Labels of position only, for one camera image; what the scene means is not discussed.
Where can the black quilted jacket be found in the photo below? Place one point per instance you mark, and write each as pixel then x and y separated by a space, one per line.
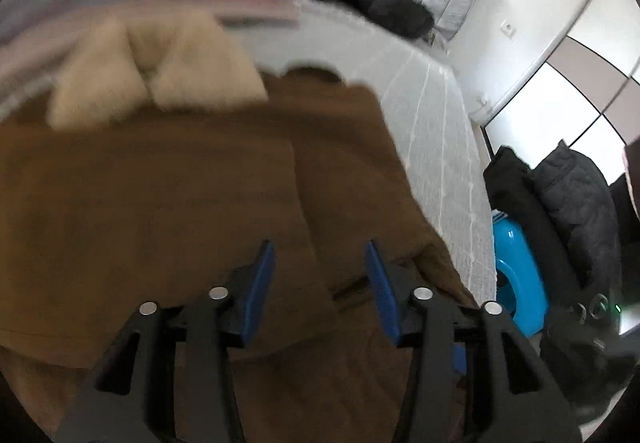
pixel 566 211

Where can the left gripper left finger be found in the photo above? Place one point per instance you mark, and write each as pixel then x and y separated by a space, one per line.
pixel 166 376

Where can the white wall socket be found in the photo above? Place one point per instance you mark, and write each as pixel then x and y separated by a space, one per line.
pixel 508 29

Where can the brown wool coat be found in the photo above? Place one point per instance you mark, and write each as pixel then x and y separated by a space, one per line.
pixel 166 203

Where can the grey checked bed sheet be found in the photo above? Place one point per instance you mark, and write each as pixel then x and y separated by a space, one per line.
pixel 423 108

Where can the stack of folded quilts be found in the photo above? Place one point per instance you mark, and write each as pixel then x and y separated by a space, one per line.
pixel 99 60

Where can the white sliding wardrobe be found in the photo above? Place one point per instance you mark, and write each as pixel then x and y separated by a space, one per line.
pixel 585 93

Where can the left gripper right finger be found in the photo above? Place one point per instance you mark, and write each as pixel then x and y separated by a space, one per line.
pixel 510 394

